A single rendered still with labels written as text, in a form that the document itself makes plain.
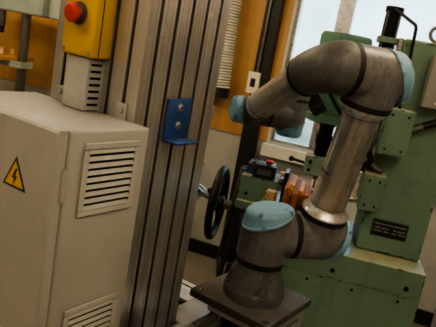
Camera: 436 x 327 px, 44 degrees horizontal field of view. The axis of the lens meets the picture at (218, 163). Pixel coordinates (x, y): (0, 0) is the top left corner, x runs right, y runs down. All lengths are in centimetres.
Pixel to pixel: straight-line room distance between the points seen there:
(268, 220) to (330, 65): 38
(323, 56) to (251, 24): 229
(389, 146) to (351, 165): 56
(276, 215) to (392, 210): 74
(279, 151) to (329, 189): 206
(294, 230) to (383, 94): 37
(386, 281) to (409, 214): 24
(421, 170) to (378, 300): 45
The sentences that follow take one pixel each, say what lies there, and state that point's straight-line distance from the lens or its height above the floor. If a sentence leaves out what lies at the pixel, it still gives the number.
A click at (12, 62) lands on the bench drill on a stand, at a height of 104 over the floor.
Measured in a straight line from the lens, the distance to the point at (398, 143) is 179.
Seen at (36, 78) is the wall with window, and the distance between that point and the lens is 417.
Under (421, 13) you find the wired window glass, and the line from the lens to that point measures 335.
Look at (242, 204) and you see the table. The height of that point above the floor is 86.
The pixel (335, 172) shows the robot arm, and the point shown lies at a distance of 126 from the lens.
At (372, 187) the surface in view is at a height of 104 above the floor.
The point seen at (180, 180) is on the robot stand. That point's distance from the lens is 118.
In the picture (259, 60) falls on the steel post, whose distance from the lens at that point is 329.
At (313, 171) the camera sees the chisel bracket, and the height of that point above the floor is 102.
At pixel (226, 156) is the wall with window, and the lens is 349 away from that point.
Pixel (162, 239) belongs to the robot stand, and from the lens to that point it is 120.
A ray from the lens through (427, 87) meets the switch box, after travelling 181.
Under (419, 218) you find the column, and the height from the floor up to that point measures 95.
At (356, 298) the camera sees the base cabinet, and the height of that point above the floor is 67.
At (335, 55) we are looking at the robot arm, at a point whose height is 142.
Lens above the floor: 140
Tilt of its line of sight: 12 degrees down
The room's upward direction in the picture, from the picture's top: 10 degrees clockwise
